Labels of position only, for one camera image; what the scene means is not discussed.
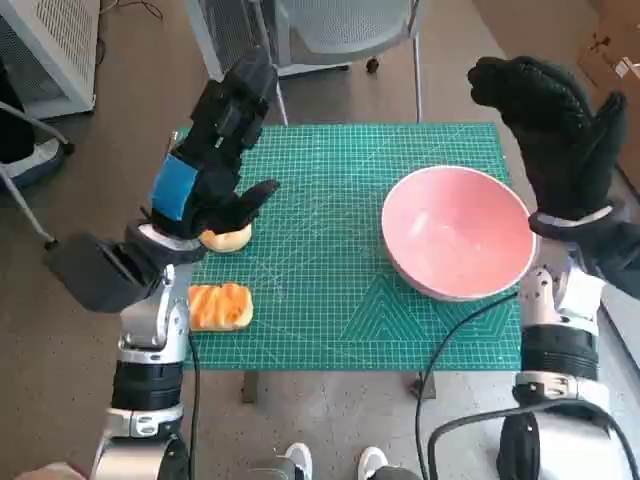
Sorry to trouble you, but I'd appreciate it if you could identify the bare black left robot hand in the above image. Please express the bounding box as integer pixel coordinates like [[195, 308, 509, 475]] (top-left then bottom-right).
[[142, 47, 281, 241]]

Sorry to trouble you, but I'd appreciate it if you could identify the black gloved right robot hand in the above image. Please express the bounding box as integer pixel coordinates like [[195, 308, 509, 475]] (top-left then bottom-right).
[[467, 55, 629, 221]]

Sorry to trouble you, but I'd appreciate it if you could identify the round toy bread bun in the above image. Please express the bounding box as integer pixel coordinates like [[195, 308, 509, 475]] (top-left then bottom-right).
[[198, 222, 253, 255]]

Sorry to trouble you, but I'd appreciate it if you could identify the pink bowl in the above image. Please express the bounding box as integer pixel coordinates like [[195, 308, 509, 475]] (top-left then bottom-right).
[[381, 165, 537, 301]]

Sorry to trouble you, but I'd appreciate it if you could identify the rectangular striped toy bread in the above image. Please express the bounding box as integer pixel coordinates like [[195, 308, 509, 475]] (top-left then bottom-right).
[[187, 282, 255, 332]]

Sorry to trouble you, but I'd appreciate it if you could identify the white cabinet with casters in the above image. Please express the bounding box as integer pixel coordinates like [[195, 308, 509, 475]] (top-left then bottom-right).
[[184, 0, 351, 81]]

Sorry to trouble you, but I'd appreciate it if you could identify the green cutting mat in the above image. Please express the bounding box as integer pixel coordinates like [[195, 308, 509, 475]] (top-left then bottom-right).
[[172, 123, 524, 372]]

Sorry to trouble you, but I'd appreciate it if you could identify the grey mesh chair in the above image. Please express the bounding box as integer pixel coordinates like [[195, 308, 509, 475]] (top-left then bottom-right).
[[252, 0, 426, 126]]

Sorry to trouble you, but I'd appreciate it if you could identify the white perforated metal cabinet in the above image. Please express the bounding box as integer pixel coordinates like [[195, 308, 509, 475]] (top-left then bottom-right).
[[0, 0, 101, 121]]

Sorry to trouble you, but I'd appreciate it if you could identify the person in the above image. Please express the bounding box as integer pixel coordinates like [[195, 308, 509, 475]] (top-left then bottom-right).
[[0, 54, 66, 189]]

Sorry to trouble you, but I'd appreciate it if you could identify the white grey foot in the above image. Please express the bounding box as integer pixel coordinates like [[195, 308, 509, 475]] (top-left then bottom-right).
[[284, 442, 314, 480], [358, 446, 389, 480]]

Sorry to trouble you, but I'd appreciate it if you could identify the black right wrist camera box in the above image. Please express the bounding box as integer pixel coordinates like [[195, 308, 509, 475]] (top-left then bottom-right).
[[589, 219, 640, 301]]

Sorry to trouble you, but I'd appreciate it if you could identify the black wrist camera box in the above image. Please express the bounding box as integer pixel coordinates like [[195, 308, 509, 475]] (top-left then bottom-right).
[[589, 219, 640, 301], [44, 232, 166, 314]]

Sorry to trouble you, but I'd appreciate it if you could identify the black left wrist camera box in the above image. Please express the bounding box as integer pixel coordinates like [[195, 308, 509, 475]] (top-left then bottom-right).
[[44, 232, 166, 314]]

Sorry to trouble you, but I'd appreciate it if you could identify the grey metal chair frame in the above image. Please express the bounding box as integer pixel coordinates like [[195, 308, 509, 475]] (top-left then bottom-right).
[[0, 99, 76, 251]]

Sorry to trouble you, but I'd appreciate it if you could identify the black right forearm cable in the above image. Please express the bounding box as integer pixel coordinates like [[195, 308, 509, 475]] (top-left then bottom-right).
[[414, 292, 521, 480]]

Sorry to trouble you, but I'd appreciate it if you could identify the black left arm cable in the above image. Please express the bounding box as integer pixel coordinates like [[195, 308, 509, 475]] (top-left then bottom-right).
[[187, 329, 202, 480]]

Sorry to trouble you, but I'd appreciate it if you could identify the black right arm loop cable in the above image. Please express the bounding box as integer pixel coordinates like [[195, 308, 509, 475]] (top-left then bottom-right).
[[425, 398, 634, 480]]

